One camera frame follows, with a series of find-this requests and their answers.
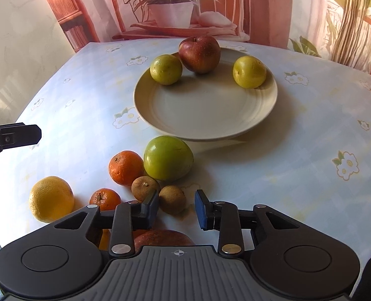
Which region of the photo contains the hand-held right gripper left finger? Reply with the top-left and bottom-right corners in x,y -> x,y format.
51,191 -> 160,257

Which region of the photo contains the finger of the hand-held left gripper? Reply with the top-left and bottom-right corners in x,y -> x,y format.
0,123 -> 42,163

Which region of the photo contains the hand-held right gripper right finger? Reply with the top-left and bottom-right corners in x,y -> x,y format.
194,190 -> 302,255

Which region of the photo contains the brown kiwi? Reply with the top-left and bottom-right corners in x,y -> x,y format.
159,186 -> 186,215
131,176 -> 161,203

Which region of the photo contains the red apple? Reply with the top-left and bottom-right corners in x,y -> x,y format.
178,35 -> 221,75
133,230 -> 196,251

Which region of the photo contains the orange tangerine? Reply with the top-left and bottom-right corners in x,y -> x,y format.
89,188 -> 122,211
108,150 -> 145,186

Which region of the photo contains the green apple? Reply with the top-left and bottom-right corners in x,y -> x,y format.
143,135 -> 194,182

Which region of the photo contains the yellow orange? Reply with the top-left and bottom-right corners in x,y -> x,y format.
29,176 -> 75,223

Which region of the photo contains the beige plate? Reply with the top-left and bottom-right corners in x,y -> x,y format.
133,45 -> 279,142

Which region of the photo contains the small yellow-green fruit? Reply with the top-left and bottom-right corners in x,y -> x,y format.
150,54 -> 183,85
232,55 -> 267,89

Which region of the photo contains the printed backdrop cloth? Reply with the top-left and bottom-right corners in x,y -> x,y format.
35,0 -> 371,79

